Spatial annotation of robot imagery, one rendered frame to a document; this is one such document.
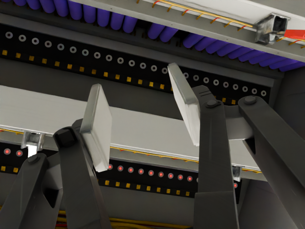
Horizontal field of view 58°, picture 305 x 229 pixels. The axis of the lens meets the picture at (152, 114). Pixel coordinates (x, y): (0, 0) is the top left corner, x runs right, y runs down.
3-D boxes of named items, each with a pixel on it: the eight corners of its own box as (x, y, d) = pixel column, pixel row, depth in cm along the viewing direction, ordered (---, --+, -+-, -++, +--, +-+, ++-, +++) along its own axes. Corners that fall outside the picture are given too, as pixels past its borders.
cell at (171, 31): (160, 30, 45) (171, 14, 39) (170, 32, 46) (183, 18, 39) (158, 40, 45) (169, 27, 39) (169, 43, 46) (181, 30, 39)
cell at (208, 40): (194, 39, 47) (211, 25, 40) (204, 41, 47) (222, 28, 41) (193, 49, 47) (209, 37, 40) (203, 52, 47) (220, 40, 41)
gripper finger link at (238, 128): (208, 126, 14) (268, 111, 13) (187, 88, 18) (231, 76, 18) (213, 151, 14) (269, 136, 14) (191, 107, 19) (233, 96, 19)
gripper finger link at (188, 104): (185, 103, 15) (199, 99, 15) (166, 64, 21) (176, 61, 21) (194, 147, 16) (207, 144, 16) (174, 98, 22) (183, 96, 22)
